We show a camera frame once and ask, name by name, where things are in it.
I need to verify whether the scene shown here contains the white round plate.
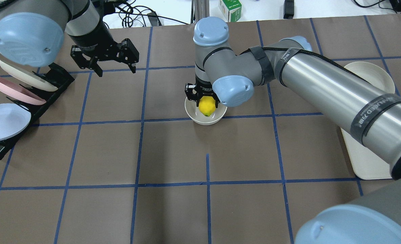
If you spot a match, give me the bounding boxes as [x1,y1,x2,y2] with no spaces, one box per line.
[344,61,396,93]

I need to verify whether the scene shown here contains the green and white carton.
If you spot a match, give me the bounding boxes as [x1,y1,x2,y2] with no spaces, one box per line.
[219,0,243,22]

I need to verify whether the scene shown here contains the white plate in rack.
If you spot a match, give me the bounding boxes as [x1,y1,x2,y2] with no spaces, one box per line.
[0,103,31,141]

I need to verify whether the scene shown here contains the cream ceramic bowl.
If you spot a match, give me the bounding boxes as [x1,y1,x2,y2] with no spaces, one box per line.
[184,96,227,125]

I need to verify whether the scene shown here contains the pink plate in rack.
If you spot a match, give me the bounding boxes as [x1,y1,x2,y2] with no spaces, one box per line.
[0,77,46,105]

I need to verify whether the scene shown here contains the aluminium frame post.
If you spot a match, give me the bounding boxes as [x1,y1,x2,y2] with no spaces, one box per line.
[191,0,210,23]

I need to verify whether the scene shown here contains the yellow lemon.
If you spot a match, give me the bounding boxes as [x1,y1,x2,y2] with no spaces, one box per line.
[198,96,216,117]

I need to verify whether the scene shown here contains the black dish rack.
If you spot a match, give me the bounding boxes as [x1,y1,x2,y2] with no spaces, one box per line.
[0,63,75,160]

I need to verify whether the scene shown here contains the cream plate in rack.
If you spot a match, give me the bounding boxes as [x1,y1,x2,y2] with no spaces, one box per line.
[0,60,58,92]

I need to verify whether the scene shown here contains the white rectangular tray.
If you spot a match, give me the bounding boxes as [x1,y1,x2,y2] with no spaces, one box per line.
[341,128,392,180]

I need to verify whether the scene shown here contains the black power adapter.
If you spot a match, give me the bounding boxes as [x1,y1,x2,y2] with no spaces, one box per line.
[283,0,295,19]

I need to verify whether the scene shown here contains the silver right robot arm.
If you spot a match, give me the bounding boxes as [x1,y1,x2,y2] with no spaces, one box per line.
[185,17,401,244]

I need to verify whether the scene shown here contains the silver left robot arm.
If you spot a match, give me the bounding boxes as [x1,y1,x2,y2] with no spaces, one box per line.
[0,0,139,76]

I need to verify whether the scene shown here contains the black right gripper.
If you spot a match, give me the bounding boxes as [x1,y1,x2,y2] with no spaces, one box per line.
[185,82,220,103]

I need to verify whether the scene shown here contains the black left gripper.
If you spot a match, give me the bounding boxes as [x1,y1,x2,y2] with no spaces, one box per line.
[70,24,139,77]

